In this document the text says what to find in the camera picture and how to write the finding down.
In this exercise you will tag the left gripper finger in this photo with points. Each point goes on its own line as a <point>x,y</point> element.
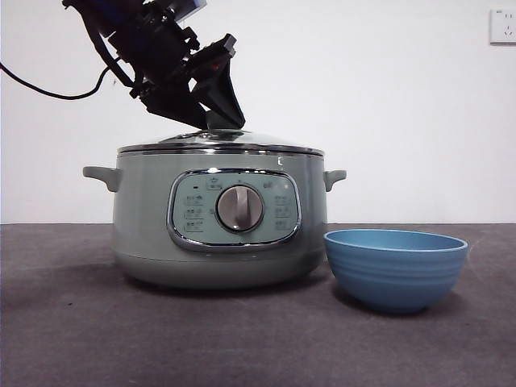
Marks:
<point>221,92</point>
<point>173,105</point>

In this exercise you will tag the glass lid with green knob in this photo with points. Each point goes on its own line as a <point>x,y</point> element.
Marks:
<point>258,141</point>

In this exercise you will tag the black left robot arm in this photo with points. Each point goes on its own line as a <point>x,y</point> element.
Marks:
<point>149,36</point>

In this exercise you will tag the pale green electric steamer pot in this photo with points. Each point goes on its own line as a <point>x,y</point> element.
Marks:
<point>141,225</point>

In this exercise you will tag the blue ribbed bowl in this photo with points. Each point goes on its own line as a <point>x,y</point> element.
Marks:
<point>397,278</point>

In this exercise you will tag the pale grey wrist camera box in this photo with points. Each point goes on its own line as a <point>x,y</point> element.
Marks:
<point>189,9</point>

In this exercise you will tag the white wall socket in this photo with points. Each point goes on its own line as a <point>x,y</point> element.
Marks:
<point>504,26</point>

